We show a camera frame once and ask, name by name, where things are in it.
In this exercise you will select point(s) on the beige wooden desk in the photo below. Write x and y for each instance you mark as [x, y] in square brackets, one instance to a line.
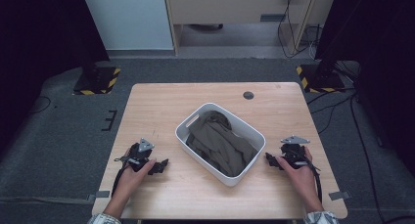
[228, 8]

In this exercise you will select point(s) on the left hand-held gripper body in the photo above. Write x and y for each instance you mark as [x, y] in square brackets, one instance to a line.
[139, 155]

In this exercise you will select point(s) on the black curtain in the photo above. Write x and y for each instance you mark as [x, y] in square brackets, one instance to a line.
[39, 38]
[381, 38]

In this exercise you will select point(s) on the person's left hand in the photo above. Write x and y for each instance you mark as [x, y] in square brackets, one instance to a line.
[130, 181]

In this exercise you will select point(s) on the olive green pants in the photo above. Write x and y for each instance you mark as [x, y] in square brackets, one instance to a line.
[221, 142]

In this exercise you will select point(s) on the grey tape strip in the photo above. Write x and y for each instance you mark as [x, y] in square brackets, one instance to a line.
[101, 194]
[339, 195]

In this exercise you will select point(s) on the white plastic bin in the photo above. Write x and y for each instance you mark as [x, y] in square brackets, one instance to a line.
[248, 127]

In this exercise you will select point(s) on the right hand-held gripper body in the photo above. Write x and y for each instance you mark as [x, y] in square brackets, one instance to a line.
[293, 153]

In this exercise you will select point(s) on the white cabinet panel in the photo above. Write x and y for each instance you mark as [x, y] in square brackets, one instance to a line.
[130, 18]

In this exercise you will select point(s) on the person's right hand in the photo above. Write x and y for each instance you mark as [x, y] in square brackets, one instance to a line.
[301, 181]

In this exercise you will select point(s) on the black floor tape marks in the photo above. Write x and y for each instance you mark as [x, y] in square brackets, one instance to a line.
[112, 119]

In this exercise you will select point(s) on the black stand with striped base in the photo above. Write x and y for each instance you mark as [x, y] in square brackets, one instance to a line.
[98, 82]
[321, 80]

